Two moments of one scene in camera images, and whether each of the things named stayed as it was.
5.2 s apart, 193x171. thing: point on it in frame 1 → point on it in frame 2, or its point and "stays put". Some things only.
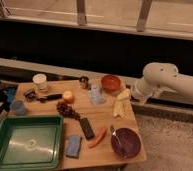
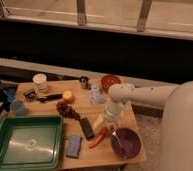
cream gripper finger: x=122 y=108 → x=97 y=123
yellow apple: x=67 y=94 stays put
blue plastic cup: x=17 y=106 stays put
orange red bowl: x=110 y=83 stays put
